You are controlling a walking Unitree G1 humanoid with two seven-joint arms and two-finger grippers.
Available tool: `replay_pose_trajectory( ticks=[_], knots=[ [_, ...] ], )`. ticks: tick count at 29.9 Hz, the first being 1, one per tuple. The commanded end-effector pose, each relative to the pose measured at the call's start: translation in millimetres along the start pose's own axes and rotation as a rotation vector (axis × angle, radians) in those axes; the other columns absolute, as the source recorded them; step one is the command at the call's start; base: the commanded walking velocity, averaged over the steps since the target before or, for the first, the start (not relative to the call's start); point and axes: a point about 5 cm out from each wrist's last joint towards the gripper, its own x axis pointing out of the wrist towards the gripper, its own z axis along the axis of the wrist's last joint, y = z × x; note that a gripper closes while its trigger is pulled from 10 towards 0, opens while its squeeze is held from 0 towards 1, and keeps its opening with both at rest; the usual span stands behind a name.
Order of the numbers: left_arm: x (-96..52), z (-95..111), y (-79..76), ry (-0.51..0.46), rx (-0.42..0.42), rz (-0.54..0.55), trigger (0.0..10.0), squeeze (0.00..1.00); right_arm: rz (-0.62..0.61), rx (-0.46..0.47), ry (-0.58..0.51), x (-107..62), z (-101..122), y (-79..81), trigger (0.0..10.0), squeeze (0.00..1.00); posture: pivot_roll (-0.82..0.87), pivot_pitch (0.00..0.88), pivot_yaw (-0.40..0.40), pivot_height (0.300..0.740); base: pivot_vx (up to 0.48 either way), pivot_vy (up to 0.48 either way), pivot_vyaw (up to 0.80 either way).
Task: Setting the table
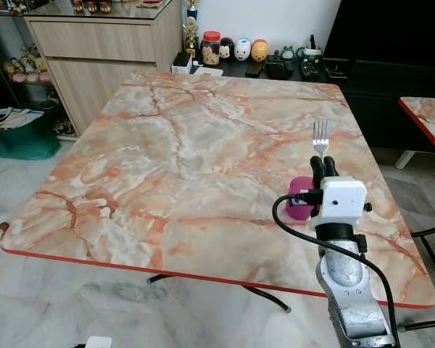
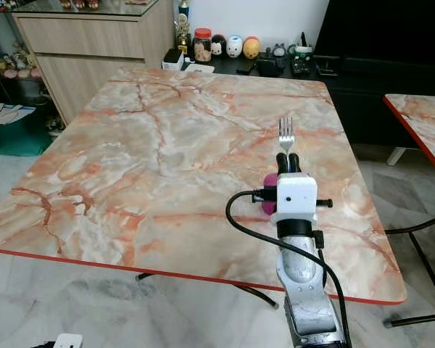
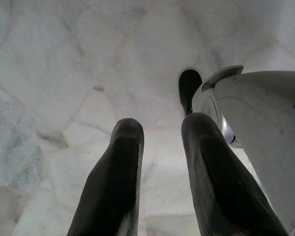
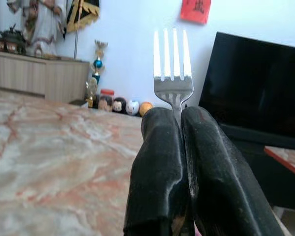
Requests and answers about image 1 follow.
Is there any silver metal fork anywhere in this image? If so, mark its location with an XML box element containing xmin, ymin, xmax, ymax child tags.
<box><xmin>312</xmin><ymin>120</ymin><xmax>330</xmax><ymax>159</ymax></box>

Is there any purple plastic cup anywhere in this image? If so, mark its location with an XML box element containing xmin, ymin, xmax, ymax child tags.
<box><xmin>286</xmin><ymin>176</ymin><xmax>317</xmax><ymax>221</ymax></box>

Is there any black remote control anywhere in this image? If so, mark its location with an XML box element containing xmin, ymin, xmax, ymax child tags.
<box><xmin>299</xmin><ymin>58</ymin><xmax>322</xmax><ymax>80</ymax></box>

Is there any marble pattern folding table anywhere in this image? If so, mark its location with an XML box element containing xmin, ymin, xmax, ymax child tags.
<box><xmin>0</xmin><ymin>70</ymin><xmax>435</xmax><ymax>314</ymax></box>
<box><xmin>394</xmin><ymin>96</ymin><xmax>435</xmax><ymax>331</ymax></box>

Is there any green white mug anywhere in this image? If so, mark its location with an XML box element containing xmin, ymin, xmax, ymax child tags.
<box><xmin>302</xmin><ymin>34</ymin><xmax>324</xmax><ymax>63</ymax></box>

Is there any orange round figurine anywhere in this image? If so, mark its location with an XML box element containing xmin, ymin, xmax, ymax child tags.
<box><xmin>251</xmin><ymin>39</ymin><xmax>270</xmax><ymax>63</ymax></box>

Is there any white round figurine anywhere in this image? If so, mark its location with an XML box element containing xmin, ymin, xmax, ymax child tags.
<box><xmin>234</xmin><ymin>38</ymin><xmax>253</xmax><ymax>62</ymax></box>

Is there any black round figurine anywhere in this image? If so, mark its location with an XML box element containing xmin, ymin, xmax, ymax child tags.
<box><xmin>219</xmin><ymin>36</ymin><xmax>236</xmax><ymax>61</ymax></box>

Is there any black television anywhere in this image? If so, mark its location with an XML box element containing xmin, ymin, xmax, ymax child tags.
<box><xmin>323</xmin><ymin>0</ymin><xmax>435</xmax><ymax>70</ymax></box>

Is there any red lid glass jar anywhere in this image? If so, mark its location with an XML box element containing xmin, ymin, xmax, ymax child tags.
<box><xmin>202</xmin><ymin>30</ymin><xmax>223</xmax><ymax>67</ymax></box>

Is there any small white box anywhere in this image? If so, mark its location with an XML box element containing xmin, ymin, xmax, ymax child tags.
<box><xmin>171</xmin><ymin>51</ymin><xmax>194</xmax><ymax>75</ymax></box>

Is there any gold trophy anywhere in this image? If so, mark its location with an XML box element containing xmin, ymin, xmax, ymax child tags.
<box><xmin>183</xmin><ymin>0</ymin><xmax>201</xmax><ymax>58</ymax></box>

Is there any light wooden cabinet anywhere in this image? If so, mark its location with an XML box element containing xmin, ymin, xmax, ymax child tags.
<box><xmin>23</xmin><ymin>0</ymin><xmax>184</xmax><ymax>136</ymax></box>

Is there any green storage bin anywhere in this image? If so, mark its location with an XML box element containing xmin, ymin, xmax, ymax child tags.
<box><xmin>0</xmin><ymin>107</ymin><xmax>62</xmax><ymax>161</ymax></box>

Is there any glass display shelf with figurines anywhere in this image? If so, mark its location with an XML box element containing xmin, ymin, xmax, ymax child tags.
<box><xmin>0</xmin><ymin>13</ymin><xmax>66</xmax><ymax>140</ymax></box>

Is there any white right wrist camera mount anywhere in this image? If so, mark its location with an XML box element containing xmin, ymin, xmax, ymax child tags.
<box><xmin>310</xmin><ymin>176</ymin><xmax>369</xmax><ymax>231</ymax></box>

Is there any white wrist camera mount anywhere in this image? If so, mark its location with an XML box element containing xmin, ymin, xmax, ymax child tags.
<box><xmin>83</xmin><ymin>336</ymin><xmax>114</xmax><ymax>348</ymax></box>
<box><xmin>310</xmin><ymin>176</ymin><xmax>369</xmax><ymax>231</ymax></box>

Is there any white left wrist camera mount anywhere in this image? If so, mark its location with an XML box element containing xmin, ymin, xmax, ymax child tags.
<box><xmin>83</xmin><ymin>336</ymin><xmax>114</xmax><ymax>348</ymax></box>

